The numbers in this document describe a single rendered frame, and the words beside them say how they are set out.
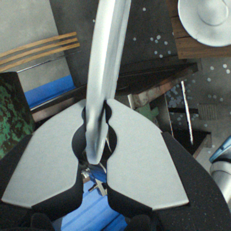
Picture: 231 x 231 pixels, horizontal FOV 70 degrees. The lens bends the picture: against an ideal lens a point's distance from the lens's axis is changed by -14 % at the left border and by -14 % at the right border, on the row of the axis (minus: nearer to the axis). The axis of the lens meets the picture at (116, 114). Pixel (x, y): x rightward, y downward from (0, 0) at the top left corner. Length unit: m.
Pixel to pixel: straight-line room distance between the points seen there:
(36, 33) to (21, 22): 0.22
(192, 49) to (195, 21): 0.12
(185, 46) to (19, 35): 1.65
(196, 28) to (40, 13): 1.77
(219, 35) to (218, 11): 0.09
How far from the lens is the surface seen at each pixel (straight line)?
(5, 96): 0.46
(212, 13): 0.77
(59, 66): 2.13
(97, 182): 0.97
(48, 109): 1.05
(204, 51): 0.80
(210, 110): 1.09
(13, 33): 2.06
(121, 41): 0.29
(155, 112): 0.86
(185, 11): 0.81
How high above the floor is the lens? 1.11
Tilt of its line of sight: 38 degrees down
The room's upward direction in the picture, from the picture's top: 121 degrees counter-clockwise
